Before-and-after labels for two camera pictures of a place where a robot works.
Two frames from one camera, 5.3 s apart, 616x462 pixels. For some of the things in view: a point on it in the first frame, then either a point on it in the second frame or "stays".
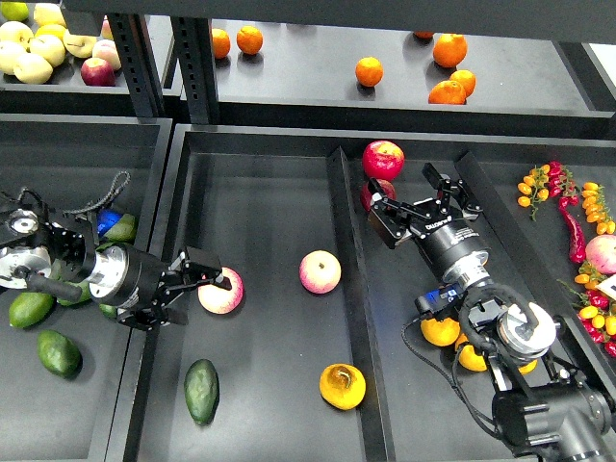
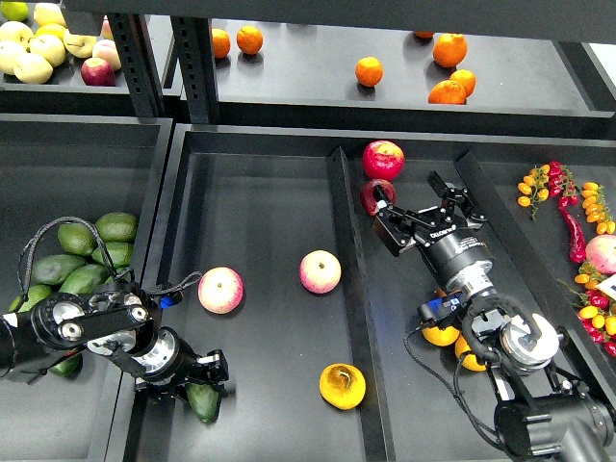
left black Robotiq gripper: (133, 280) to (171, 358)
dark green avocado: (201, 390) stays
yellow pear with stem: (343, 386) stays
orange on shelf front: (448, 92) stays
